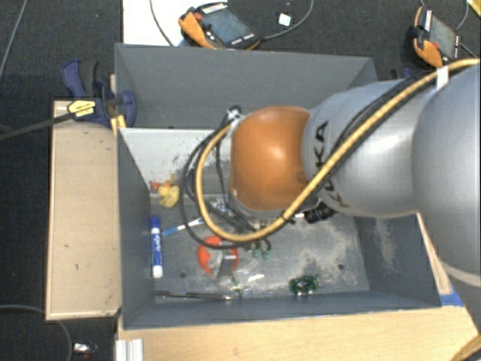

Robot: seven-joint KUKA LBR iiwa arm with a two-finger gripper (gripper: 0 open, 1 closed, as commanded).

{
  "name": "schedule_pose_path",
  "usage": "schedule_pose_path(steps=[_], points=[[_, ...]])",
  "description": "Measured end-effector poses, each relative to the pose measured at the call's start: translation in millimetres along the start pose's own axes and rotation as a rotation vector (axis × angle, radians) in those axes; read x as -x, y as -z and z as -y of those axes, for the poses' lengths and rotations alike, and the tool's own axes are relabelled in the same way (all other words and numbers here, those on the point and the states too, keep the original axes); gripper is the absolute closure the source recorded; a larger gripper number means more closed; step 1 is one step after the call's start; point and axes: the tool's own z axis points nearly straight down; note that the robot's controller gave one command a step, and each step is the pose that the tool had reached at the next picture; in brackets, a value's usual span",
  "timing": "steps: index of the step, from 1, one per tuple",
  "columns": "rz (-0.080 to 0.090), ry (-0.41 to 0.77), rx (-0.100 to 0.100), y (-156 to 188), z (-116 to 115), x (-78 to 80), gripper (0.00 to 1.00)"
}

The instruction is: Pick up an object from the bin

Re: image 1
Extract pale wood board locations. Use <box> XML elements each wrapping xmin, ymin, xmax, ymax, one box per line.
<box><xmin>45</xmin><ymin>100</ymin><xmax>123</xmax><ymax>321</ymax></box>

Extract blue and white marker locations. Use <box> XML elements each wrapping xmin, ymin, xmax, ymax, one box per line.
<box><xmin>150</xmin><ymin>214</ymin><xmax>165</xmax><ymax>279</ymax></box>

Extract yellow toy duck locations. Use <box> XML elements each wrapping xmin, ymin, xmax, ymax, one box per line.
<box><xmin>156</xmin><ymin>184</ymin><xmax>180</xmax><ymax>208</ymax></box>

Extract thin black tweezers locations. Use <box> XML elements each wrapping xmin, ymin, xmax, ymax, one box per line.
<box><xmin>156</xmin><ymin>290</ymin><xmax>234</xmax><ymax>302</ymax></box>

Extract orange-red ring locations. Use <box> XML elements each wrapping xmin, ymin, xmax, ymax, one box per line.
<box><xmin>197</xmin><ymin>235</ymin><xmax>240</xmax><ymax>276</ymax></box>

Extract grey metal bin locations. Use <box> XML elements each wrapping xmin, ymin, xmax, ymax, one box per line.
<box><xmin>113</xmin><ymin>42</ymin><xmax>443</xmax><ymax>331</ymax></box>

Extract black cylinder on white bracket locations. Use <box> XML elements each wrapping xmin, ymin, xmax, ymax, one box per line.
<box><xmin>294</xmin><ymin>202</ymin><xmax>336</xmax><ymax>226</ymax></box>

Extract green circuit board piece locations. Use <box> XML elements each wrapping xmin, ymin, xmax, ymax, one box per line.
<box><xmin>288</xmin><ymin>274</ymin><xmax>322</xmax><ymax>296</ymax></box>

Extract clear plastic packet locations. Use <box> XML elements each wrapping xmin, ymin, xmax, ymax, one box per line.
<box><xmin>229</xmin><ymin>261</ymin><xmax>266</xmax><ymax>295</ymax></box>

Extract blue and white toothbrush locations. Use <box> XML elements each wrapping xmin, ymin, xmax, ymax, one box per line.
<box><xmin>161</xmin><ymin>217</ymin><xmax>206</xmax><ymax>238</ymax></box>

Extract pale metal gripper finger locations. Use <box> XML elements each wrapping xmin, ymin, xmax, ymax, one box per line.
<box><xmin>205</xmin><ymin>252</ymin><xmax>222</xmax><ymax>276</ymax></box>
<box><xmin>217</xmin><ymin>253</ymin><xmax>237</xmax><ymax>278</ymax></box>

